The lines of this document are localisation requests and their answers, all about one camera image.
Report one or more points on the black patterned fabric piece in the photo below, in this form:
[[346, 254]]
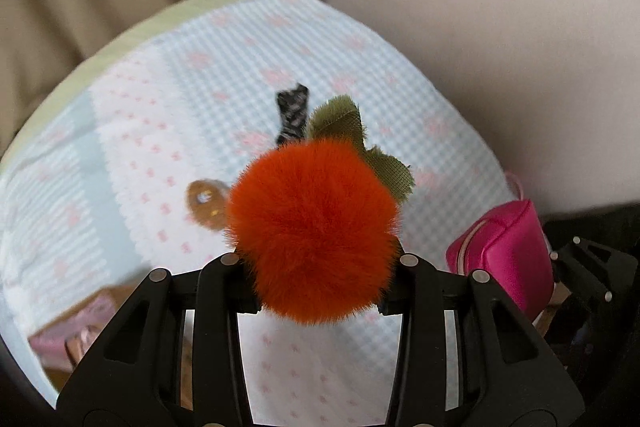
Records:
[[291, 114]]

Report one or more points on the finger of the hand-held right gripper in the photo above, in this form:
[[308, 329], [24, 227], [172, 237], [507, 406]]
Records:
[[590, 269]]

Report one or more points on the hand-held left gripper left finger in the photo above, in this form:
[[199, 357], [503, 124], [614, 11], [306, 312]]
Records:
[[220, 289]]

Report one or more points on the green mattress edge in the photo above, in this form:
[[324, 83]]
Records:
[[140, 42]]

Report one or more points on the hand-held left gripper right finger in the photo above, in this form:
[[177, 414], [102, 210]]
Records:
[[415, 292]]

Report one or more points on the brown round trinket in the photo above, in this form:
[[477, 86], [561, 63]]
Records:
[[206, 203]]

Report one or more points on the orange fluffy pompom with leaves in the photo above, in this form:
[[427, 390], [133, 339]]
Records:
[[315, 227]]

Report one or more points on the pink zipper pouch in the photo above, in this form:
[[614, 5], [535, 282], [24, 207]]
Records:
[[502, 252]]

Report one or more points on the checkered blanket with pink bows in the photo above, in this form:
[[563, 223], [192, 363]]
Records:
[[250, 147]]

